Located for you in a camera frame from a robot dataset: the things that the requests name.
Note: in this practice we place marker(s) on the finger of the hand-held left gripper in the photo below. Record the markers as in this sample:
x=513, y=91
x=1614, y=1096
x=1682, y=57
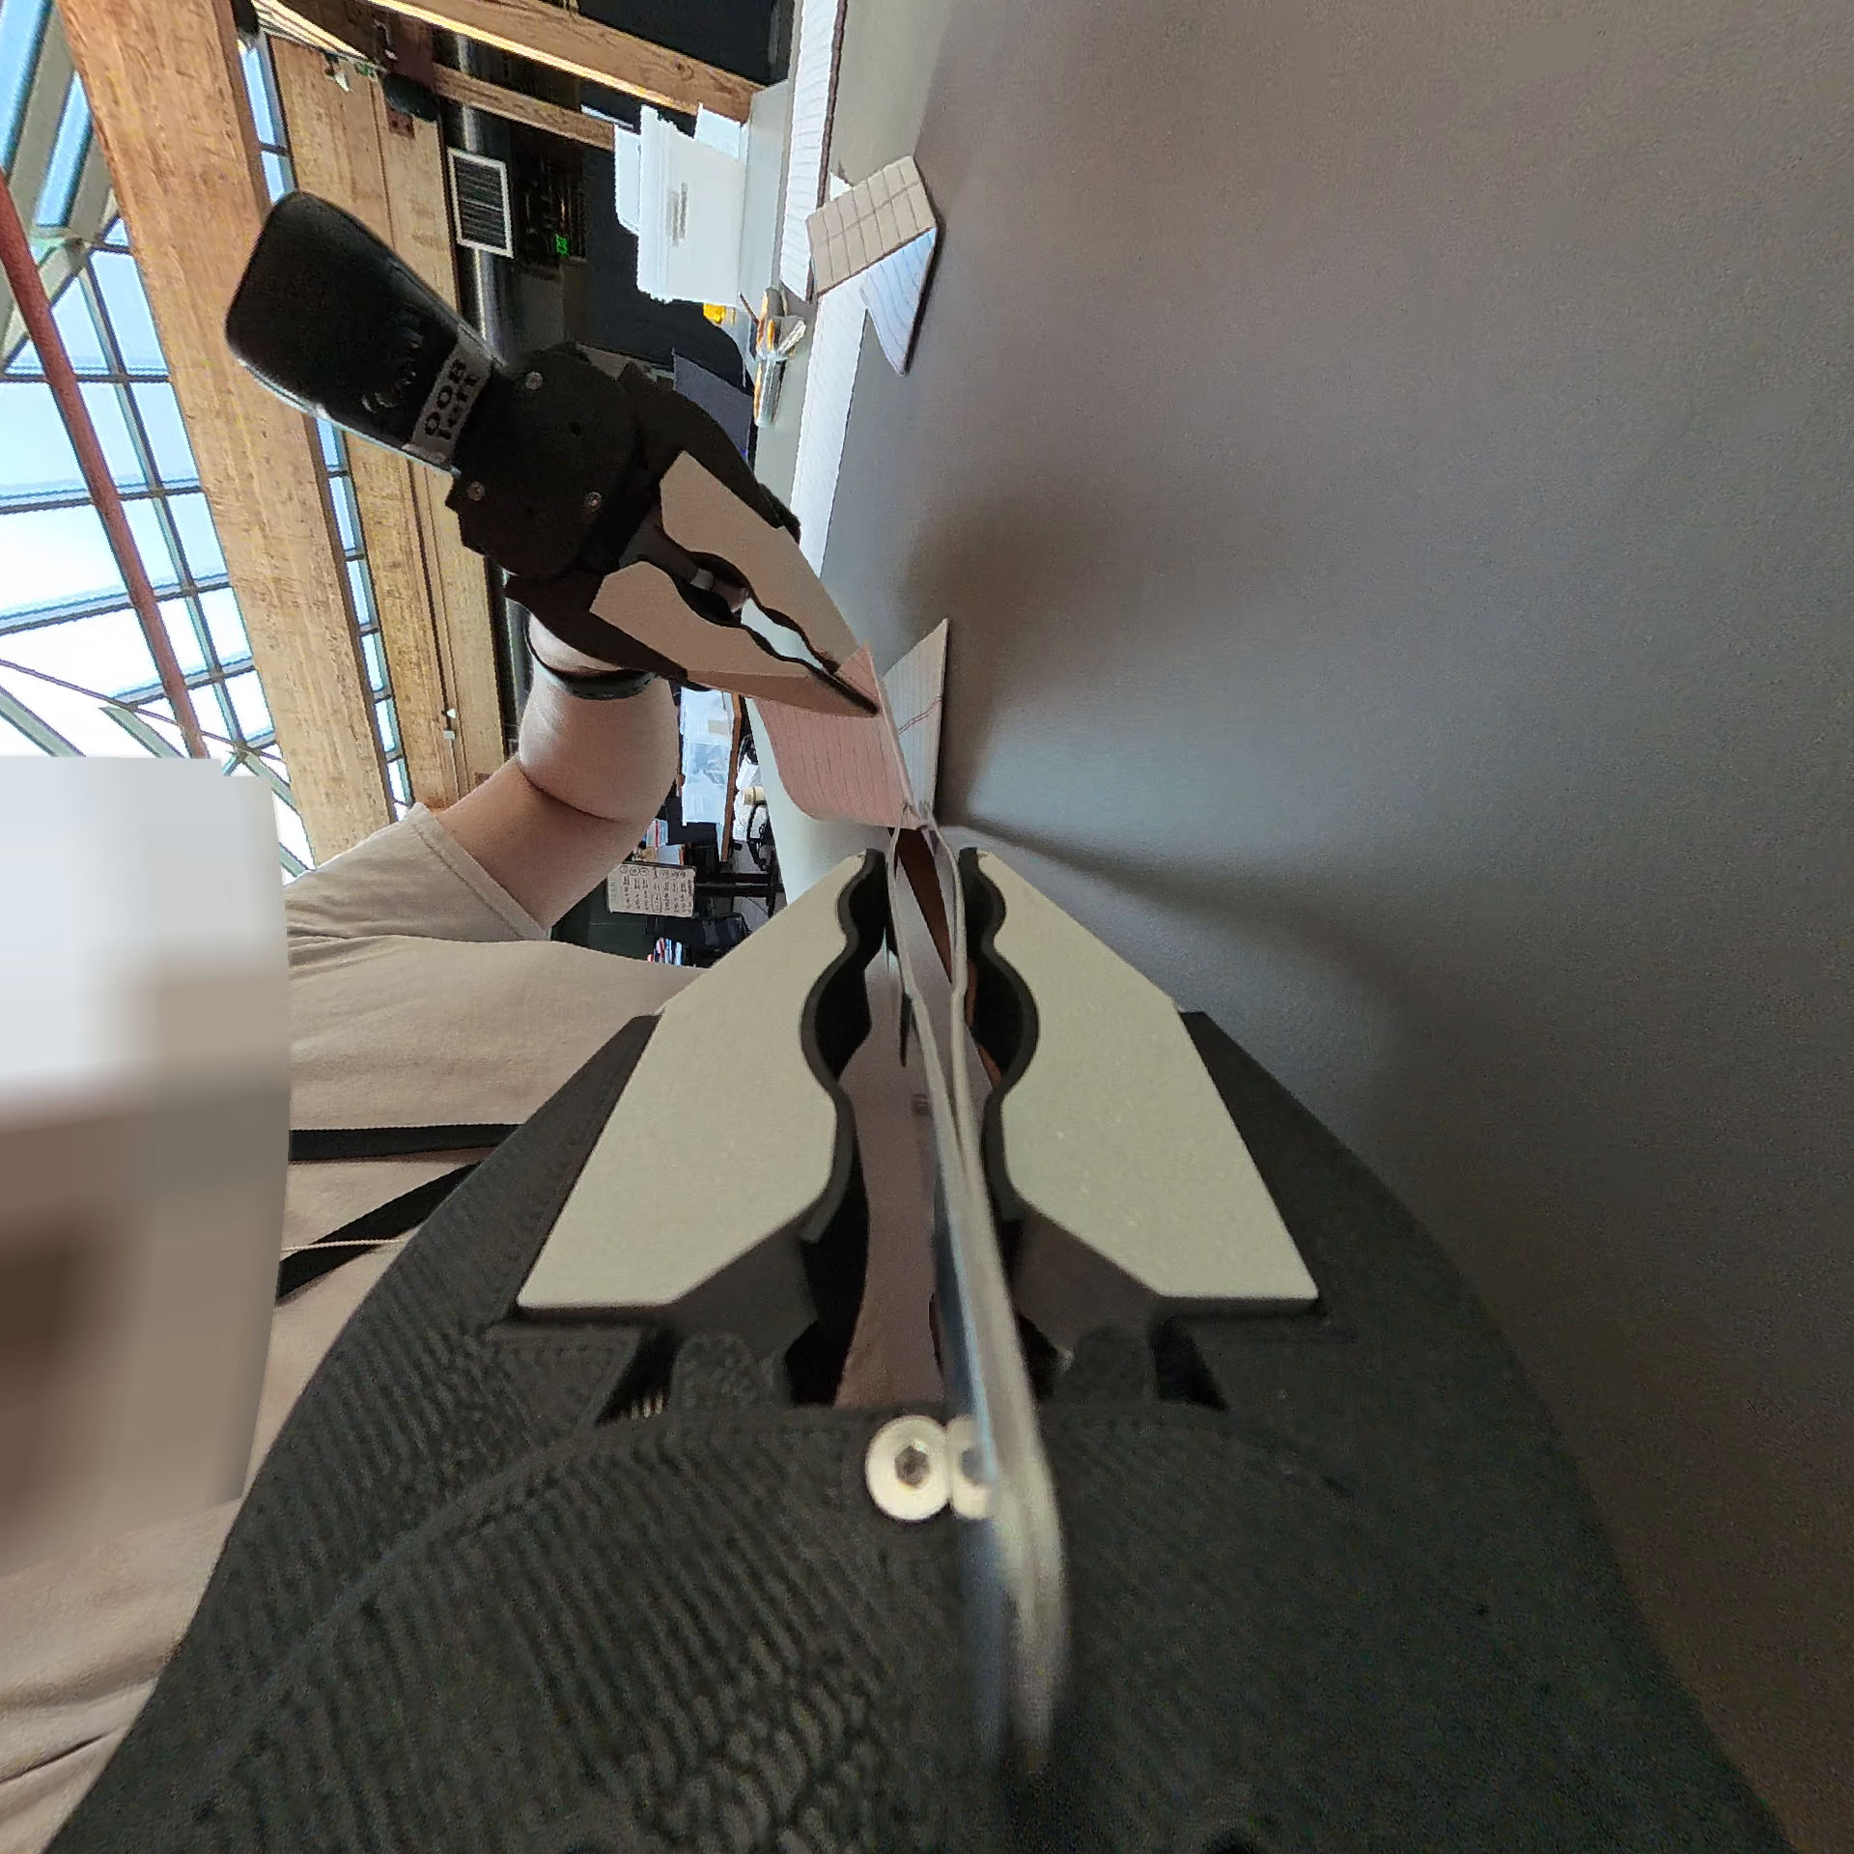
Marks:
x=752, y=552
x=681, y=637

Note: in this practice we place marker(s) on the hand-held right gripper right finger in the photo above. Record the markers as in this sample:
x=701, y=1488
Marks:
x=1159, y=1160

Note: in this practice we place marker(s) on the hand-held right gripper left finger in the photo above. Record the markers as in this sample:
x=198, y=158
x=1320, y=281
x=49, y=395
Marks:
x=681, y=1160

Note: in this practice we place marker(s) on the lined paper sheet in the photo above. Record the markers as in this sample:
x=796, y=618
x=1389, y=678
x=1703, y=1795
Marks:
x=856, y=754

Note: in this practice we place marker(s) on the metal tweezers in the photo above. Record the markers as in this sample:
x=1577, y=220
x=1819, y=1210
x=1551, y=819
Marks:
x=1005, y=1567

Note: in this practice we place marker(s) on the person's left forearm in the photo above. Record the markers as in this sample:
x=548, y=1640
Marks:
x=580, y=800

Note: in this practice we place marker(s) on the white desk calendar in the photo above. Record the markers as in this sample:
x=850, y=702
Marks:
x=647, y=890

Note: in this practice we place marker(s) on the grey desk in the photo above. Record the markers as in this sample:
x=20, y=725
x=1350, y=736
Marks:
x=1378, y=581

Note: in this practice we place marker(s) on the dark wristband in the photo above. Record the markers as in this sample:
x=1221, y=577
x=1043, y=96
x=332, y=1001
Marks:
x=587, y=683

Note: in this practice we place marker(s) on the white vent grille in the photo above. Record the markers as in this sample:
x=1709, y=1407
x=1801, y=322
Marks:
x=479, y=202

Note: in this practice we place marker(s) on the beige shirt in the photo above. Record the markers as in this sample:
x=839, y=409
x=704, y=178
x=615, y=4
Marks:
x=432, y=1044

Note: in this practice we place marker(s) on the folded lined paper wedge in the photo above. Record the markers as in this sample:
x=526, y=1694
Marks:
x=902, y=312

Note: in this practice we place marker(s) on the white grid-creased folded paper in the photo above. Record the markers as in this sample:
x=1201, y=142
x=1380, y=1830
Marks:
x=871, y=216

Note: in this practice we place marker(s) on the red pipe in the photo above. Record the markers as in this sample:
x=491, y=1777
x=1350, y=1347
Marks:
x=91, y=440

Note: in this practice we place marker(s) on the window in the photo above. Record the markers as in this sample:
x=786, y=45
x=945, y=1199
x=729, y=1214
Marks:
x=58, y=434

